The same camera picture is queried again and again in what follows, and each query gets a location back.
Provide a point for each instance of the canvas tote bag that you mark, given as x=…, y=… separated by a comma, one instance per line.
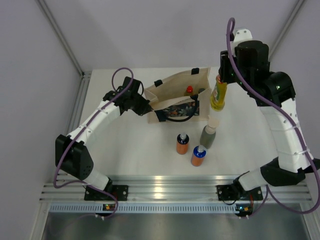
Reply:
x=168, y=102

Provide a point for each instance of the grey bottle beige cap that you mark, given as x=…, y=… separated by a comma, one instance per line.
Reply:
x=208, y=134

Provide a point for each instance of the slotted cable duct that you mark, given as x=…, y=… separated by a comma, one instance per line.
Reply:
x=144, y=208

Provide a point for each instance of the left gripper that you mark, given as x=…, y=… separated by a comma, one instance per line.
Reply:
x=145, y=108

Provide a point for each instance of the aluminium frame post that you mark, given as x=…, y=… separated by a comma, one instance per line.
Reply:
x=284, y=29
x=43, y=6

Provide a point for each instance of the dark capped bottle in bag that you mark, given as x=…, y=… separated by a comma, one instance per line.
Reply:
x=201, y=90

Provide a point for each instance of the left aluminium frame post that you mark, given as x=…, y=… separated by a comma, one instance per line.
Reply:
x=43, y=6

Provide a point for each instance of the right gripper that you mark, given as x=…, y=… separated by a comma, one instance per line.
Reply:
x=225, y=60

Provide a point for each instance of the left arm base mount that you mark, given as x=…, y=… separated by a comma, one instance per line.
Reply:
x=120, y=192

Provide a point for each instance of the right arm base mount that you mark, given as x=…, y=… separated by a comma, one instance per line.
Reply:
x=230, y=193

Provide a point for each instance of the orange bottle dark blue cap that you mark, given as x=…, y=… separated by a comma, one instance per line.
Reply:
x=182, y=143

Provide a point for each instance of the yellow dish soap red cap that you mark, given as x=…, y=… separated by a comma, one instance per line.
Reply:
x=217, y=98

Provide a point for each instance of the orange bottle bright blue cap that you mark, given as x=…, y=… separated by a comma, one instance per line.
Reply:
x=198, y=155

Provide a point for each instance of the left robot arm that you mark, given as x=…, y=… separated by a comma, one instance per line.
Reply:
x=72, y=151

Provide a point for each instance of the aluminium mounting rail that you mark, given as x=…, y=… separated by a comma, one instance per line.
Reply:
x=149, y=189

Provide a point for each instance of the right aluminium frame post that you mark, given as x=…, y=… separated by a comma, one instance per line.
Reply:
x=284, y=29

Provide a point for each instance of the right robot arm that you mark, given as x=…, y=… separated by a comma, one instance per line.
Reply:
x=245, y=62

